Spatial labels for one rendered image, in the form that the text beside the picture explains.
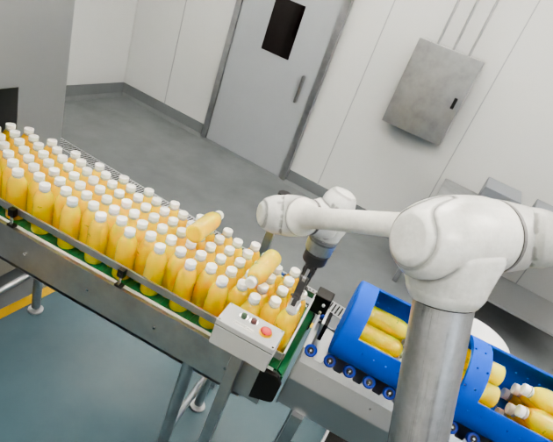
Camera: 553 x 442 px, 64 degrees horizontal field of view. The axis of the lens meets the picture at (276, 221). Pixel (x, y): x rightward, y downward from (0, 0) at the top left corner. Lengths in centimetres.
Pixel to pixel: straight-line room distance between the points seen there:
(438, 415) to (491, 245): 30
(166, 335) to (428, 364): 112
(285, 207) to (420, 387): 56
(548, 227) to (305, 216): 53
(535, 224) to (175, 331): 123
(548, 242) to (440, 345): 24
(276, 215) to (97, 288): 88
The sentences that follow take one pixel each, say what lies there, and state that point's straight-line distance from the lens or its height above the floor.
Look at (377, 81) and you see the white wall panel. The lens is 482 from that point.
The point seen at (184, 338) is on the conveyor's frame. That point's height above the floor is 84.
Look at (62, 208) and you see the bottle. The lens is 181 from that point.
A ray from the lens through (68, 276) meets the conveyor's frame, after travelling 188.
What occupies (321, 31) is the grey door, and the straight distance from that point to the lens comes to 496.
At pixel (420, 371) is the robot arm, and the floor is 157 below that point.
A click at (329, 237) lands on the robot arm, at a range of 127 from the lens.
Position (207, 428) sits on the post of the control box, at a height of 60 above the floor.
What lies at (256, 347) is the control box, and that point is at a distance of 140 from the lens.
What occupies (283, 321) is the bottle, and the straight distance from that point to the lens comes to 149.
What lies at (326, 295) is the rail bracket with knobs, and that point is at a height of 100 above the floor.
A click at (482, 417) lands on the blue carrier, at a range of 165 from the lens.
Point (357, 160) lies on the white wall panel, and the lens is 496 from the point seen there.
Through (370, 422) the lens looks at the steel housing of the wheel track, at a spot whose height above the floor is 84.
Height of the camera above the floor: 204
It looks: 28 degrees down
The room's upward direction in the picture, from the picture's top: 21 degrees clockwise
